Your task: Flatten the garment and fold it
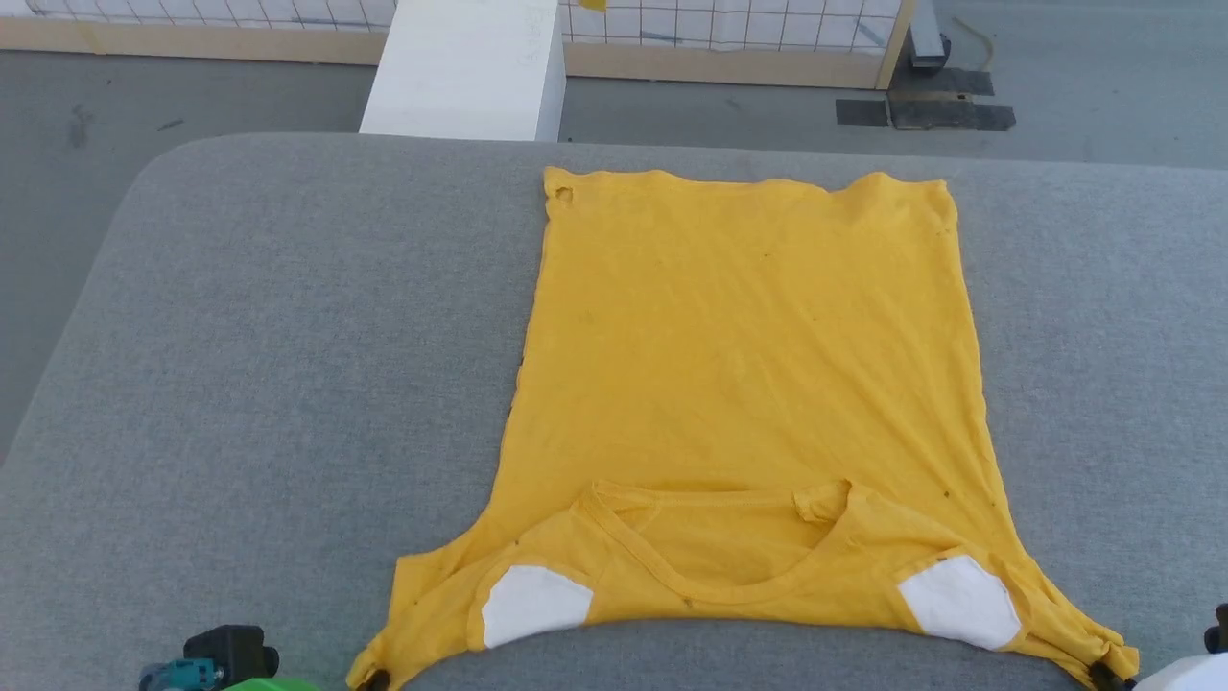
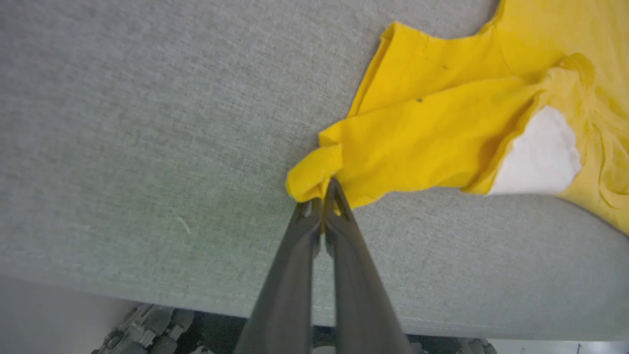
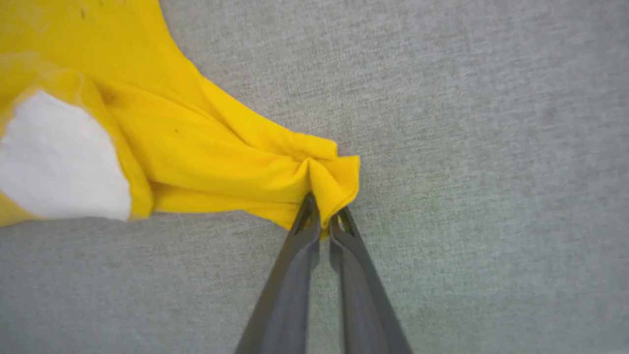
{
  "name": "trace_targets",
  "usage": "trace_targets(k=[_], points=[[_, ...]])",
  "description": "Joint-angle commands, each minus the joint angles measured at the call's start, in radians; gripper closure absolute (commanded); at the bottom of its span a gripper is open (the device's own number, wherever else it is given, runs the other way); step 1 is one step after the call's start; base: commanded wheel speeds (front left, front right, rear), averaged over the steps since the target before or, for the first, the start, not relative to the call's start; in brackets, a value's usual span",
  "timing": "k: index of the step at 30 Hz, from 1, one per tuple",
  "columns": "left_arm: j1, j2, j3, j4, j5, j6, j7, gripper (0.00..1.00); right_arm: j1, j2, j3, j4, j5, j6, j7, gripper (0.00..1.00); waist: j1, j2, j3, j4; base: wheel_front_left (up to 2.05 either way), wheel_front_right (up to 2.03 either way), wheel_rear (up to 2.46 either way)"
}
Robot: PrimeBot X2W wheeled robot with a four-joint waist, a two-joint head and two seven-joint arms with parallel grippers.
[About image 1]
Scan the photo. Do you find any white rectangular box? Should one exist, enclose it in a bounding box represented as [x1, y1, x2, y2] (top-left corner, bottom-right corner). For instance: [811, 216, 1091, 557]
[359, 0, 568, 144]

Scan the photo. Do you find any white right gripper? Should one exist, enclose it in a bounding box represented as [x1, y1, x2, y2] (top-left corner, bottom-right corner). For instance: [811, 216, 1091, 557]
[1089, 654, 1228, 691]

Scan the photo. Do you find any lemon print grid panel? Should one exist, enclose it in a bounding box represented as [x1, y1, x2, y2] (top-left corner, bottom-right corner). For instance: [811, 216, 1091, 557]
[0, 0, 918, 91]

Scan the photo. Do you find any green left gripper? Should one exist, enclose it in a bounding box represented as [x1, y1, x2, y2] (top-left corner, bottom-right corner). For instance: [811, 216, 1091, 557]
[223, 669, 390, 691]

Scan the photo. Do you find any yellow t-shirt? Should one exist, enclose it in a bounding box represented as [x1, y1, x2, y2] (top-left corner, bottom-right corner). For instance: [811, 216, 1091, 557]
[345, 166, 1142, 691]

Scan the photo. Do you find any grey fabric sofa cushion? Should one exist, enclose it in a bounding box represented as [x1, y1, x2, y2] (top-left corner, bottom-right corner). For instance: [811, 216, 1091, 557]
[0, 132, 1228, 691]

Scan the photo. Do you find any yellow floor cable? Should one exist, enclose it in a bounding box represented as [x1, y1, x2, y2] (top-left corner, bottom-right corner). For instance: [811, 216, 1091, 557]
[952, 14, 995, 66]

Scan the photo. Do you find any grey metal panel stand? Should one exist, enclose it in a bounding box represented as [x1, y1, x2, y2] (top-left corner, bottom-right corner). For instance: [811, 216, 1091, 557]
[907, 0, 954, 74]

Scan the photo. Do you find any large black floor tape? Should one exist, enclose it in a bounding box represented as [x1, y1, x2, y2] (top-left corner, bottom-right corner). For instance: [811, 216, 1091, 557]
[888, 67, 1017, 132]

